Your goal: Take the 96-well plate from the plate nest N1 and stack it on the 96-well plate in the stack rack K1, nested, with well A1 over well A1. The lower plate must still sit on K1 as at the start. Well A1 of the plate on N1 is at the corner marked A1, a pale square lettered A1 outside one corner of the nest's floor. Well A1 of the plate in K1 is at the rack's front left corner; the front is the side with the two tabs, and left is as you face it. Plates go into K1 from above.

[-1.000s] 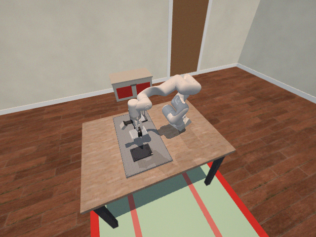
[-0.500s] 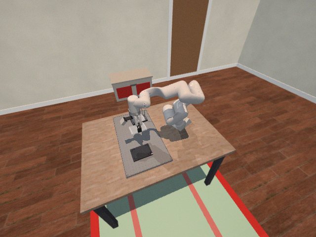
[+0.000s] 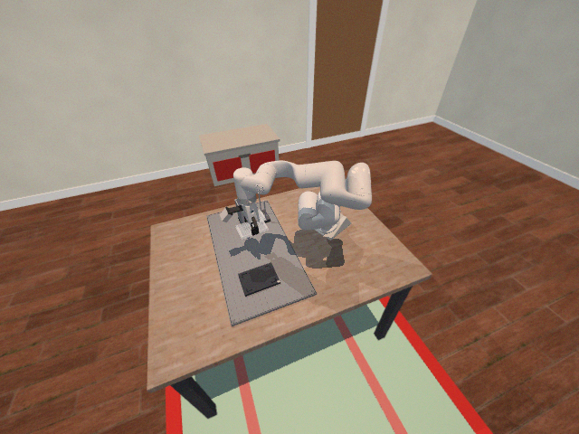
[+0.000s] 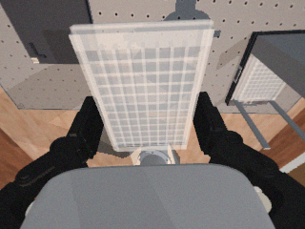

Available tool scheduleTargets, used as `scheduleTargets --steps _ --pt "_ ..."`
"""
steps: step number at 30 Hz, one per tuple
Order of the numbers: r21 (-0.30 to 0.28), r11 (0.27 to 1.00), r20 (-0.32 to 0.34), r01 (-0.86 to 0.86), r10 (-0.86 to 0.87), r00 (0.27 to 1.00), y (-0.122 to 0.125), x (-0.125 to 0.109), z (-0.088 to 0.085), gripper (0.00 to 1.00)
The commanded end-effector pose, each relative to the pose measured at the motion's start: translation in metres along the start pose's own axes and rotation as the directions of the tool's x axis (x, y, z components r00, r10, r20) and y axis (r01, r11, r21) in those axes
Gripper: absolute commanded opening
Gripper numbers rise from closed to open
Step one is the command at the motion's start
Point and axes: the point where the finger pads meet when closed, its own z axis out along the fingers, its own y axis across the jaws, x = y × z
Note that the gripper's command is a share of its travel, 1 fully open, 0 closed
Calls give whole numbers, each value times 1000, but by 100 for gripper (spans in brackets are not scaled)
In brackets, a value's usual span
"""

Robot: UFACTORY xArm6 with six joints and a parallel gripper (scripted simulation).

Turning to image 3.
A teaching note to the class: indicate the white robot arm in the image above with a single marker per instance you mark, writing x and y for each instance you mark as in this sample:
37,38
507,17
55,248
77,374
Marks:
316,211

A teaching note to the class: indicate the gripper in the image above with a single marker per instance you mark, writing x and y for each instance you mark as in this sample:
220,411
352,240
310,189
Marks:
251,216

